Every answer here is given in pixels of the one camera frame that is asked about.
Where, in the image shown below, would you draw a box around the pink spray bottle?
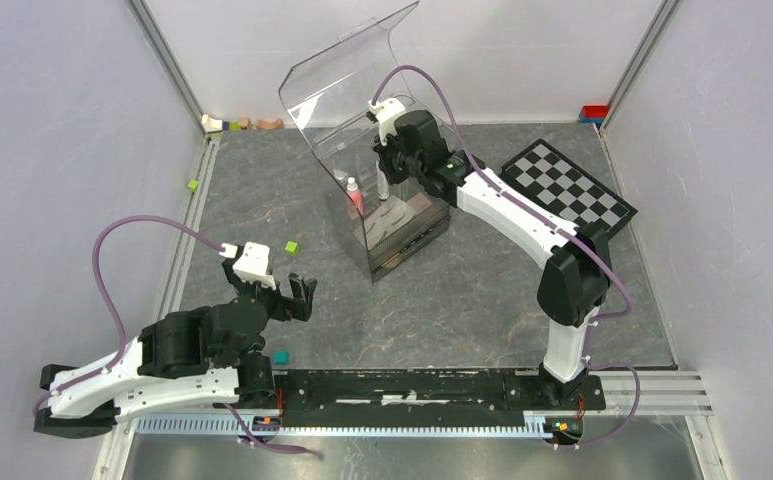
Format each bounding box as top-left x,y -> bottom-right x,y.
345,176 -> 364,218

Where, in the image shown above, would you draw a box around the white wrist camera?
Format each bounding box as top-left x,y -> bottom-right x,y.
219,242 -> 276,290
368,98 -> 406,145

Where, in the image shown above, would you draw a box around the black white checkerboard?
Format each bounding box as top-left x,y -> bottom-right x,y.
499,139 -> 638,238

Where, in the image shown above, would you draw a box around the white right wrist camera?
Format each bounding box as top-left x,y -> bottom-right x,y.
368,98 -> 406,145

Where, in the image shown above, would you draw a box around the aluminium frame rail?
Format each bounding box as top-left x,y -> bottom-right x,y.
126,0 -> 206,135

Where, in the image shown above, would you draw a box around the eyebrow stencil card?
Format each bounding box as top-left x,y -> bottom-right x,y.
364,197 -> 417,249

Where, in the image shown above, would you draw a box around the lime green cube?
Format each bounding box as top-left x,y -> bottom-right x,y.
284,241 -> 300,256

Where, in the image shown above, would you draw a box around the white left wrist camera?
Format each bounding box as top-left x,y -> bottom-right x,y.
219,242 -> 276,290

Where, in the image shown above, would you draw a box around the clear acrylic drawer organizer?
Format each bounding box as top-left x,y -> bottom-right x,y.
278,3 -> 451,282

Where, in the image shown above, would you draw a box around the round peach powder puff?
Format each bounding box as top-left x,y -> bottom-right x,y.
383,254 -> 402,270

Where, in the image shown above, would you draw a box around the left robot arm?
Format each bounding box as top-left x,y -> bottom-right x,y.
33,260 -> 318,439

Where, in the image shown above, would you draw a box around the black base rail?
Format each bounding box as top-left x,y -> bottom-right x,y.
234,368 -> 606,428

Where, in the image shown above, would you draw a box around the teal cube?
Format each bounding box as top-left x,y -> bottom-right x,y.
273,350 -> 291,366

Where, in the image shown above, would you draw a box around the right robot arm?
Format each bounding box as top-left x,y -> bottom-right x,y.
367,106 -> 612,408

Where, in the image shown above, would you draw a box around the red blue blocks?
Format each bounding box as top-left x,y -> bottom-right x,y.
578,105 -> 609,124

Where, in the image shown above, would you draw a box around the small wooden toy blocks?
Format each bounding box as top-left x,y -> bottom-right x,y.
200,114 -> 285,135

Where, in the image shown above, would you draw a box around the white cosmetic tube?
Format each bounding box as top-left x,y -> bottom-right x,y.
376,167 -> 391,201

